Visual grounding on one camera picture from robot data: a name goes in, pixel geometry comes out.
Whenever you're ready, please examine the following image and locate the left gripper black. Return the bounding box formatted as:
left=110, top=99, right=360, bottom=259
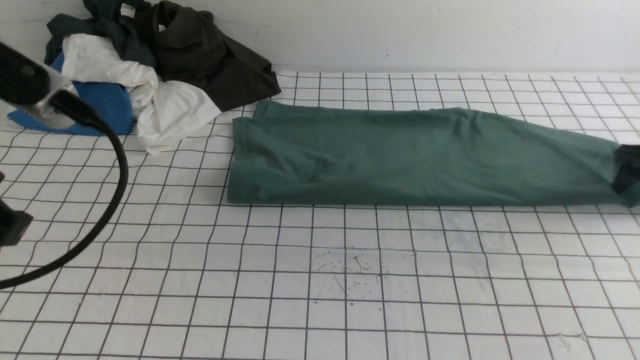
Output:
left=0, top=199, right=34, bottom=248

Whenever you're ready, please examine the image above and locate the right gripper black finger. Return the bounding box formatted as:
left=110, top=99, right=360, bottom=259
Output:
left=611, top=145, right=640, bottom=194

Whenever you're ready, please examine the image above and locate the green long-sleeve shirt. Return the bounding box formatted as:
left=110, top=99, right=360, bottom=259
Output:
left=227, top=100, right=639, bottom=208

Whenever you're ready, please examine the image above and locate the blue shirt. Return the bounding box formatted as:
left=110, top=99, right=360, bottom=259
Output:
left=7, top=80, right=134, bottom=137

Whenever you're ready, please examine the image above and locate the white shirt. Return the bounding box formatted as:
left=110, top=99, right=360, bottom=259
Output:
left=61, top=34, right=221, bottom=155

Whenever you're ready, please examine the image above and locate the dark teal shirt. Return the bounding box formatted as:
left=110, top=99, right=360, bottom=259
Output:
left=44, top=0, right=157, bottom=68

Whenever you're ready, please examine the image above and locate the dark olive shirt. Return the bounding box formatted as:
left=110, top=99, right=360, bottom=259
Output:
left=134, top=0, right=281, bottom=112

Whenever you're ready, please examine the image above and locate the black camera cable left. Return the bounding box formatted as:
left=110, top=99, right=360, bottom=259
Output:
left=0, top=90, right=130, bottom=291

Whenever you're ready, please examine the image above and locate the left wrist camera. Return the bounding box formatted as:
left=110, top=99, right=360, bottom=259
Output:
left=0, top=42, right=89, bottom=129

